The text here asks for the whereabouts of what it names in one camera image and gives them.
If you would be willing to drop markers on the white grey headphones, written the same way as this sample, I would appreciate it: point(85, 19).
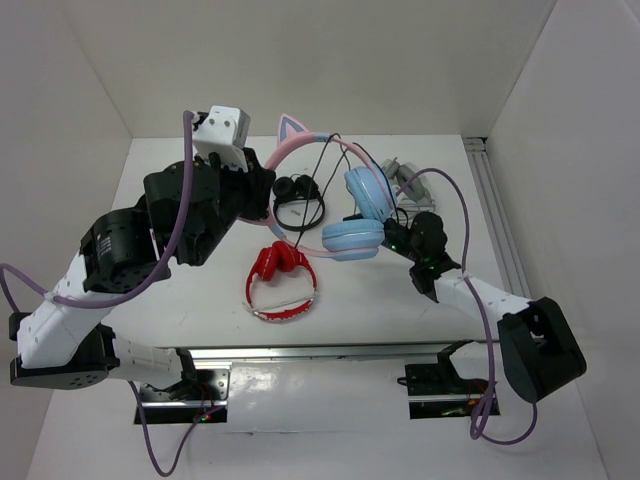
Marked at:
point(414, 196)

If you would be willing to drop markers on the aluminium rail right side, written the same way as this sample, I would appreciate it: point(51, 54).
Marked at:
point(503, 242)

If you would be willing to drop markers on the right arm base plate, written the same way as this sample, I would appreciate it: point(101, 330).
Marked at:
point(436, 391)

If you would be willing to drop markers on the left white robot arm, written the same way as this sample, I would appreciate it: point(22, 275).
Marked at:
point(185, 211)

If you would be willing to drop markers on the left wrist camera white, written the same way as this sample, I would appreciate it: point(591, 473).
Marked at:
point(222, 131)

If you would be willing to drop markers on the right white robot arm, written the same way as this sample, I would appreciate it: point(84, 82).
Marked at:
point(539, 351)

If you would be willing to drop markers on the red headphones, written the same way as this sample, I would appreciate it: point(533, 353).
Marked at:
point(281, 284)

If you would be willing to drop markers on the pink blue cat-ear headphones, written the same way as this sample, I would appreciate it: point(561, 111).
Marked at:
point(359, 234)

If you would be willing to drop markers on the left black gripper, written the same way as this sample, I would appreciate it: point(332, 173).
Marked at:
point(257, 185)

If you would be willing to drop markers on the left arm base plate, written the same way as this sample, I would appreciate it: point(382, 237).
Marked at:
point(208, 399)

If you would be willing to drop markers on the black small headphones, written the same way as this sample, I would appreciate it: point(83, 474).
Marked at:
point(297, 189)

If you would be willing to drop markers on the aluminium rail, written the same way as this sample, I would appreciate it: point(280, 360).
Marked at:
point(375, 351)
point(503, 242)

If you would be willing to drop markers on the aluminium rail front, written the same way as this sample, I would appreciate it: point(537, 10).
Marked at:
point(375, 351)

